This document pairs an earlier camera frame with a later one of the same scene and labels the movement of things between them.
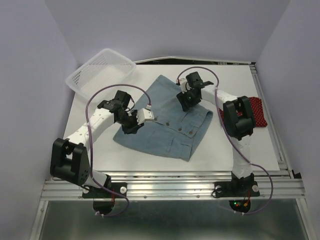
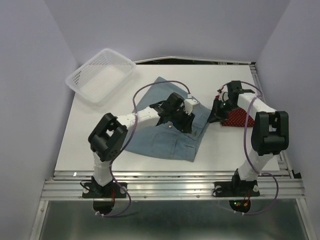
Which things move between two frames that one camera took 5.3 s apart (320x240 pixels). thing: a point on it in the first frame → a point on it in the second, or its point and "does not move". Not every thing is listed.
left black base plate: x=98 y=192 does not move
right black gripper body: x=188 y=98 → x=221 y=109
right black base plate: x=236 y=189 does not move
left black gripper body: x=129 y=122 → x=178 y=118
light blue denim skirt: x=168 y=129 does not move
